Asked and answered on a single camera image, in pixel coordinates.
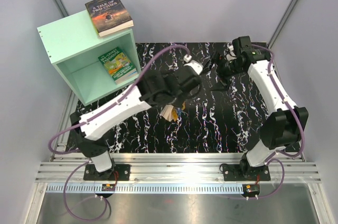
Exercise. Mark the lime green paperback book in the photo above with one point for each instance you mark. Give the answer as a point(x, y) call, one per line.
point(115, 29)

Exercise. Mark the small circuit board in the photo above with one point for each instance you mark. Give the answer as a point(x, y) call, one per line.
point(251, 188)
point(108, 187)

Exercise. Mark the right small circuit board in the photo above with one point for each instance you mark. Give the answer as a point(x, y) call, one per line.
point(251, 188)

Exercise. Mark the aluminium mounting rail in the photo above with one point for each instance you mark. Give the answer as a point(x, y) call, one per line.
point(186, 168)

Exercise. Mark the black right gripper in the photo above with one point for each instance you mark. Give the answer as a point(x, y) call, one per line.
point(224, 84)

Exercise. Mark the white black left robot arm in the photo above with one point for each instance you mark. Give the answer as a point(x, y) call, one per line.
point(154, 88)

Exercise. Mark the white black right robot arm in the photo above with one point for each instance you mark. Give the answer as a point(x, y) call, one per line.
point(283, 131)

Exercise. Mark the dark tale two cities book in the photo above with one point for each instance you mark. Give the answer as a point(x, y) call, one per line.
point(106, 14)

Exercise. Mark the mint green open cabinet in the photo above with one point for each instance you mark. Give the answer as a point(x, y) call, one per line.
point(73, 47)

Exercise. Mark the blue cartoon cover book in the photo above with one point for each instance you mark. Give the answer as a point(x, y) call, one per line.
point(171, 113)

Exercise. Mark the green 104-storey treehouse book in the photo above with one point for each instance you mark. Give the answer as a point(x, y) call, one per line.
point(117, 63)

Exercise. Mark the left small circuit board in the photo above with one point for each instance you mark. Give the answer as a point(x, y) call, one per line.
point(108, 187)

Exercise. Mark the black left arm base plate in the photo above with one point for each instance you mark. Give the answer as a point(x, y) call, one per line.
point(121, 172)

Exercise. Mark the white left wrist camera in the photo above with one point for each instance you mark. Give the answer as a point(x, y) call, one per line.
point(196, 66)

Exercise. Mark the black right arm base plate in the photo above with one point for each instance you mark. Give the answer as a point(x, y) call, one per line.
point(234, 172)

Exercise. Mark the black marbled table mat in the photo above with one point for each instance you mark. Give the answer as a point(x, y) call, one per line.
point(212, 122)

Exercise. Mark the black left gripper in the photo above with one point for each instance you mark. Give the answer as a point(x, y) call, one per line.
point(179, 102)

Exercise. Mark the white slotted cable duct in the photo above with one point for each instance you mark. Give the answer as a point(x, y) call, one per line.
point(136, 188)

